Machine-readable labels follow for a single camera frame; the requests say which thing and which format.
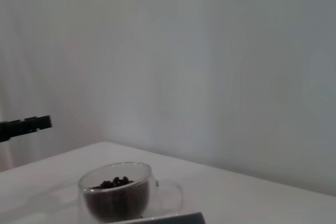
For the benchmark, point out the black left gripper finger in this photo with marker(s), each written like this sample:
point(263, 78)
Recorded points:
point(31, 125)

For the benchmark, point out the dark coffee beans heap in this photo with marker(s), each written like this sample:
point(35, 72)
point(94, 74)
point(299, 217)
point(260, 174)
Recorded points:
point(115, 182)

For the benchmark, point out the clear glass cup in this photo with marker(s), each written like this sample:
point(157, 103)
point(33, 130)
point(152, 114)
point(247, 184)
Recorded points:
point(118, 203)

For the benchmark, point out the clear glass saucer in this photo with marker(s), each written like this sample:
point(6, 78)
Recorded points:
point(168, 211)

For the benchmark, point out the dark teal ceramic mug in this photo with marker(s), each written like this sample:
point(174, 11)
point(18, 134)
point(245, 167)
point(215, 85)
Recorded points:
point(183, 220)

